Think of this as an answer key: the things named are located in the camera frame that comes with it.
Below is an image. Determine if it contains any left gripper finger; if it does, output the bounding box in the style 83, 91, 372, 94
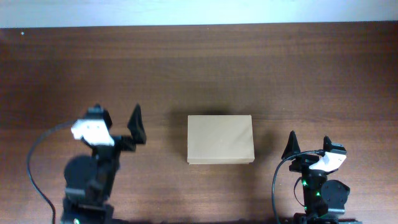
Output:
86, 104, 109, 120
127, 104, 147, 144

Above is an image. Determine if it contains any cardboard box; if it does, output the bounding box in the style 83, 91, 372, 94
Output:
187, 115, 255, 165

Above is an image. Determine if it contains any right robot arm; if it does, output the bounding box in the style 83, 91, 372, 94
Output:
276, 131, 359, 224

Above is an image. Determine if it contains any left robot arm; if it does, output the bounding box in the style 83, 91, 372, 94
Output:
60, 105, 147, 223

